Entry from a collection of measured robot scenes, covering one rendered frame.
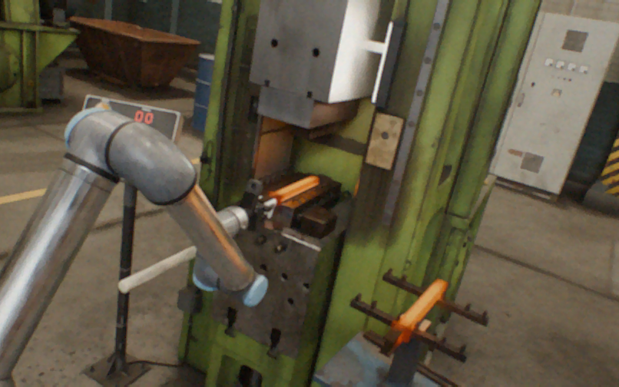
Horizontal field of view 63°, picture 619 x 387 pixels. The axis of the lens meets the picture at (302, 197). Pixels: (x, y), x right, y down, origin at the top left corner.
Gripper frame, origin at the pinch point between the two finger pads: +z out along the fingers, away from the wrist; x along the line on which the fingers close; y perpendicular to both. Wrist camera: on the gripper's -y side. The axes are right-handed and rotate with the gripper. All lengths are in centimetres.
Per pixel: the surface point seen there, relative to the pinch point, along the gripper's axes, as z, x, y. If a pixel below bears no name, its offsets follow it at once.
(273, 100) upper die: 3.0, -7.0, -31.7
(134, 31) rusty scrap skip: 539, -598, 24
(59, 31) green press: 276, -452, 12
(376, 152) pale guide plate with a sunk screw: 14.9, 27.8, -22.0
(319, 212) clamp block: 10.0, 14.1, 3.0
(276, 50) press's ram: 3.0, -8.8, -47.6
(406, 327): -34, 60, 5
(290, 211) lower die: 2.9, 6.6, 3.4
